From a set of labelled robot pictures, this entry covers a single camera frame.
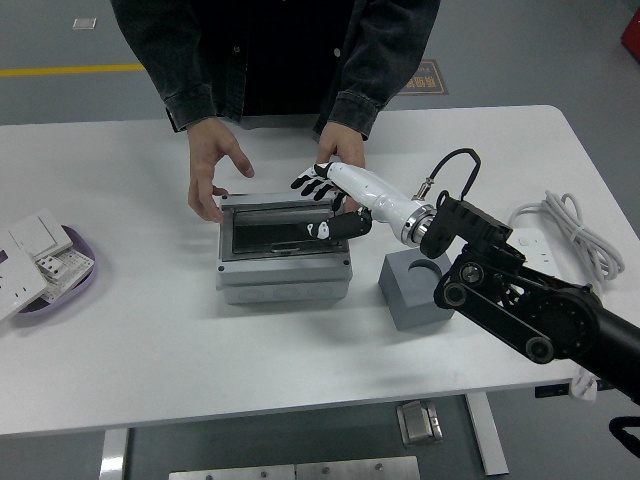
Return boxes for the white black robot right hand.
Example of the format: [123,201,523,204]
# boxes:
[290,161,426,242]

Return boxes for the person's right hand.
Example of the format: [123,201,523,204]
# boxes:
[188,117,256,224]

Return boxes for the person's left hand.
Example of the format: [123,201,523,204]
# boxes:
[315,121,370,215]

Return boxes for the grey junction box with lid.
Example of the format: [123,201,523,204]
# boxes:
[215,193,354,306]

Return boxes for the grey cube with round hole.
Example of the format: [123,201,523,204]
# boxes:
[378,249,454,331]

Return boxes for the metal floor socket box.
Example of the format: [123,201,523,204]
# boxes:
[397,399,444,446]

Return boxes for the person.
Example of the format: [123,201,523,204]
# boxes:
[109,0,442,142]

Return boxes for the white power strip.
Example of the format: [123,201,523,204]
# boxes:
[512,227,557,274]

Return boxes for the white socket modules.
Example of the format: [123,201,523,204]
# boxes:
[32,249,96,301]

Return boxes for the purple tray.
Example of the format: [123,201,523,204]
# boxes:
[9,223,98,327]

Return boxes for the large white socket panel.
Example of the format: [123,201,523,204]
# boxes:
[0,234,51,324]

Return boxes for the black table controller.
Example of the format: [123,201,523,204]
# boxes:
[534,383,572,400]

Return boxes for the white table leg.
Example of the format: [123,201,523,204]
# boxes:
[464,392,510,476]
[98,428,130,480]

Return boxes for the red object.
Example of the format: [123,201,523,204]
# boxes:
[619,9,640,54]

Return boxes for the white switch plate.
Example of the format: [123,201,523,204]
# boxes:
[8,215,74,261]

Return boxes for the white power cable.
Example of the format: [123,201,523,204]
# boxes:
[508,191,626,401]

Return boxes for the steel base plate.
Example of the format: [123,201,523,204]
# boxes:
[168,455,421,480]

